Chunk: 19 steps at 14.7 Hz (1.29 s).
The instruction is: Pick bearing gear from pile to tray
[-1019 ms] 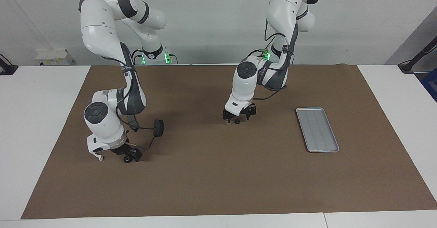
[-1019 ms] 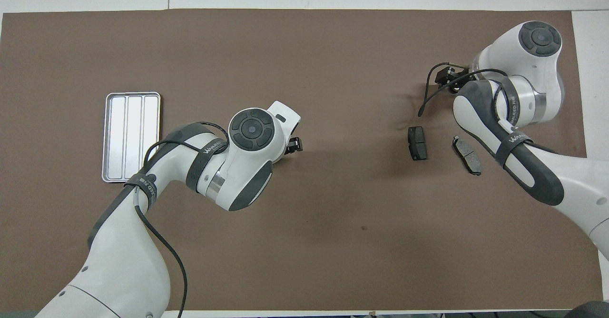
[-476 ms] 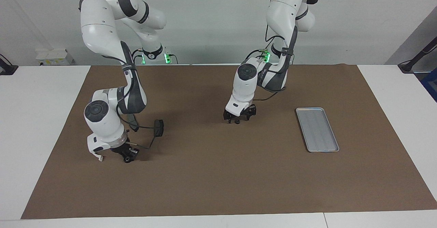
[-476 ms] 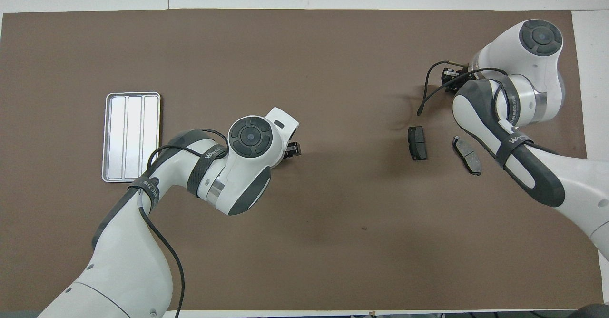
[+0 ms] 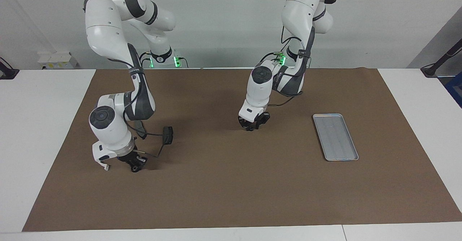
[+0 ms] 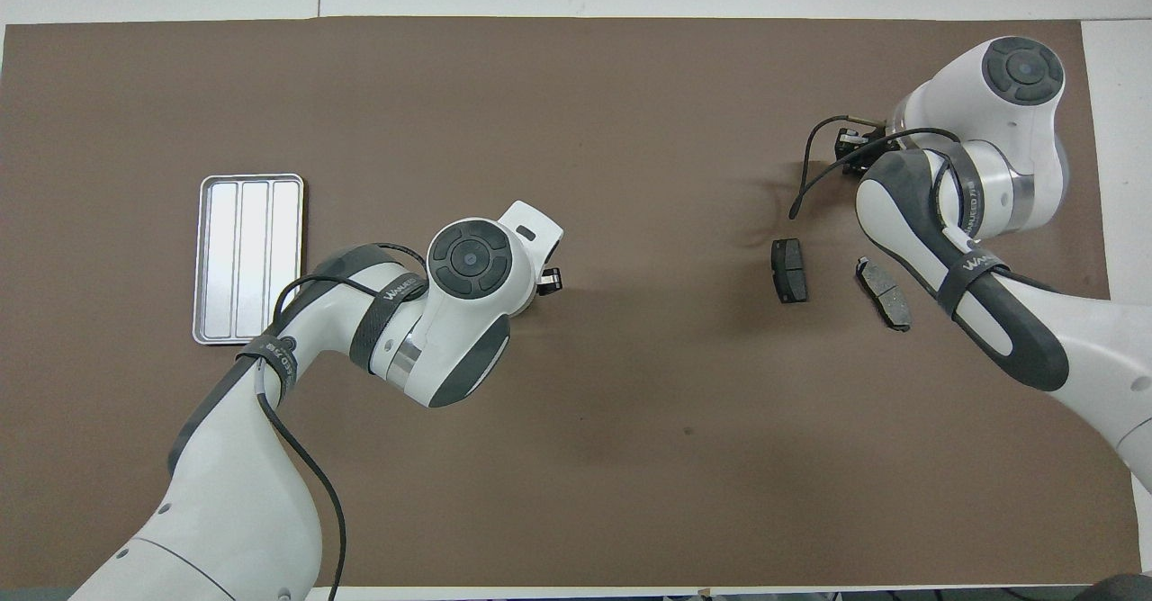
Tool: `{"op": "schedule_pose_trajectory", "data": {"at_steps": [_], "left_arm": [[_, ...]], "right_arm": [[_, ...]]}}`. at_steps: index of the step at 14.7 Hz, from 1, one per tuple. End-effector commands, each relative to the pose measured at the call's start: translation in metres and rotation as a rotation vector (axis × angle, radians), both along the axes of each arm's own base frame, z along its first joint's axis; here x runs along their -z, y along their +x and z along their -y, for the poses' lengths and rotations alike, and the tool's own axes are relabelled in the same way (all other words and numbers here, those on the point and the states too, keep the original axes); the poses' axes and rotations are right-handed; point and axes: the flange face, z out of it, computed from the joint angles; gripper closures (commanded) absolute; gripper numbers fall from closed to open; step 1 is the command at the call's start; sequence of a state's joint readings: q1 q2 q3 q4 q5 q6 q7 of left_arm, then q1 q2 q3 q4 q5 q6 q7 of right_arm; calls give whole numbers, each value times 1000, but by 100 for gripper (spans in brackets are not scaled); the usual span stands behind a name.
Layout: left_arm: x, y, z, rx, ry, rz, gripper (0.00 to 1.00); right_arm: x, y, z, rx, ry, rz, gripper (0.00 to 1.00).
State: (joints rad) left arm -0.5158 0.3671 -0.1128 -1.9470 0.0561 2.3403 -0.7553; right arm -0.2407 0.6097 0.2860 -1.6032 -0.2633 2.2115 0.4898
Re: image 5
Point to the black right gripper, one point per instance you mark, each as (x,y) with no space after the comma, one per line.
(134,157)

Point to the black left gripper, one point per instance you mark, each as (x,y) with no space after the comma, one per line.
(254,122)

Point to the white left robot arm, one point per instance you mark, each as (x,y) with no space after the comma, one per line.
(299,10)

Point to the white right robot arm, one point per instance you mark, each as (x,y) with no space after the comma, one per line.
(108,28)

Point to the silver metal tray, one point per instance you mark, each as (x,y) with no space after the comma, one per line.
(335,138)

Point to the curved dark grey brake pad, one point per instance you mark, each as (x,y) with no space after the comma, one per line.
(142,132)

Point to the rectangular dark grey brake pad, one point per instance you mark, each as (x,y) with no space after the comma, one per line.
(168,136)

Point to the brown table mat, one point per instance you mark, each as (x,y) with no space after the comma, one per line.
(231,197)

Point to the black angled stand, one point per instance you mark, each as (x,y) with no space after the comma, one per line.
(431,69)

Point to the blue crate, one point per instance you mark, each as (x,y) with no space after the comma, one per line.
(455,89)

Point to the white wall socket box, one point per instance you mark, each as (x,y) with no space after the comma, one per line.
(57,60)

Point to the black clamp mount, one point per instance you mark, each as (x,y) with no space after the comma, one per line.
(8,73)

